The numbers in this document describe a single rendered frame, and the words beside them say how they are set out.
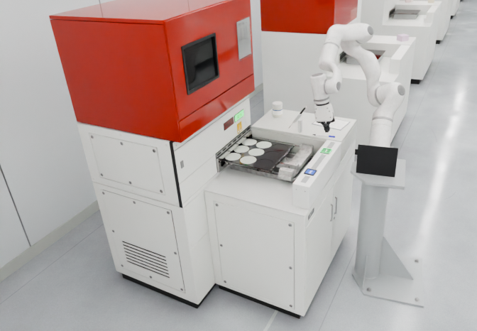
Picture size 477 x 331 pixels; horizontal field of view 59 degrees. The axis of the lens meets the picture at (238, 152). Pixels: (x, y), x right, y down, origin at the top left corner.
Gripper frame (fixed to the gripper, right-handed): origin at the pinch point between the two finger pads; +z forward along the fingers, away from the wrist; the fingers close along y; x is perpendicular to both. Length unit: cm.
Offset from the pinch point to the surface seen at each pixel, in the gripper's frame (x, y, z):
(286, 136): 15.2, -34.7, 10.5
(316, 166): -17.7, -2.3, 15.3
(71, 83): -66, -114, -59
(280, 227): -46, -17, 38
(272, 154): -4.7, -35.8, 14.2
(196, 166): -50, -59, 0
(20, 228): -79, -218, 39
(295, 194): -39.7, -7.0, 20.8
